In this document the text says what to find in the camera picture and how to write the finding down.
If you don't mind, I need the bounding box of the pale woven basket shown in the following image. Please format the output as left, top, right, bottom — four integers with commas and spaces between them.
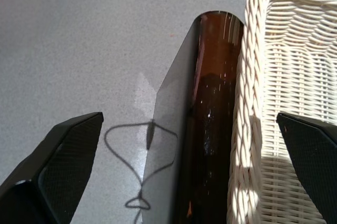
226, 0, 337, 224

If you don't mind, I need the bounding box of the dark brown glossy board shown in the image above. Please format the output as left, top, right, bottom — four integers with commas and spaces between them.
143, 10, 244, 224

